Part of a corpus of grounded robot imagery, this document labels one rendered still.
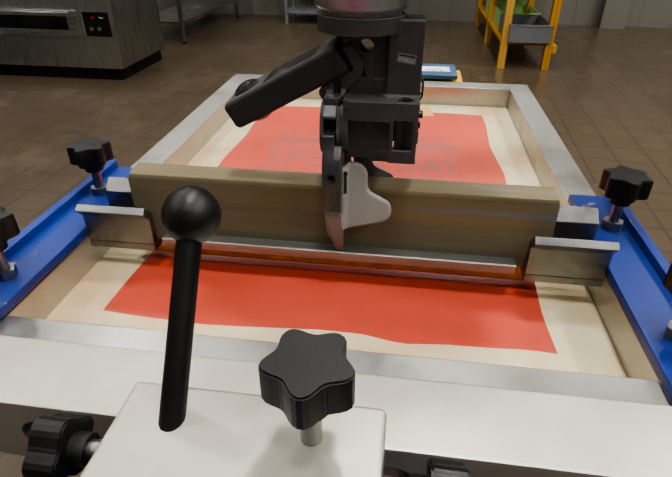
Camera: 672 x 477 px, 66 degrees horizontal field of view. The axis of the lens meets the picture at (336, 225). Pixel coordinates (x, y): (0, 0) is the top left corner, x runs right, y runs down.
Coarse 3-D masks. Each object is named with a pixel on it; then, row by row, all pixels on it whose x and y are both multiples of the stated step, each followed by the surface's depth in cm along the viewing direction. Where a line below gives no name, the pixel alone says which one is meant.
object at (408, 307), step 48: (480, 144) 83; (336, 288) 51; (384, 288) 51; (432, 288) 51; (480, 288) 51; (528, 288) 51; (384, 336) 45; (432, 336) 45; (480, 336) 45; (528, 336) 45
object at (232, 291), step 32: (256, 128) 89; (288, 128) 89; (224, 160) 78; (256, 160) 78; (160, 256) 56; (224, 256) 56; (128, 288) 51; (160, 288) 51; (224, 288) 51; (256, 288) 51; (288, 288) 51; (320, 288) 51; (224, 320) 47; (256, 320) 47; (288, 320) 47; (320, 320) 47
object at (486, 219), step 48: (144, 192) 51; (240, 192) 49; (288, 192) 49; (384, 192) 47; (432, 192) 47; (480, 192) 46; (528, 192) 46; (288, 240) 51; (384, 240) 50; (432, 240) 49; (480, 240) 48; (528, 240) 48
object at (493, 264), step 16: (208, 240) 51; (224, 240) 51; (240, 240) 51; (256, 240) 51; (272, 240) 51; (304, 256) 50; (320, 256) 50; (336, 256) 50; (352, 256) 50; (368, 256) 49; (384, 256) 49; (400, 256) 49; (416, 256) 49; (432, 256) 49; (448, 256) 49; (464, 256) 49; (480, 256) 49; (496, 272) 48; (512, 272) 48
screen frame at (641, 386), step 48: (432, 96) 100; (480, 96) 98; (528, 96) 93; (192, 144) 78; (528, 144) 80; (576, 192) 61; (48, 288) 48; (48, 336) 40; (96, 336) 40; (144, 336) 40; (624, 336) 43; (480, 384) 36; (528, 384) 36; (576, 384) 36; (624, 384) 36
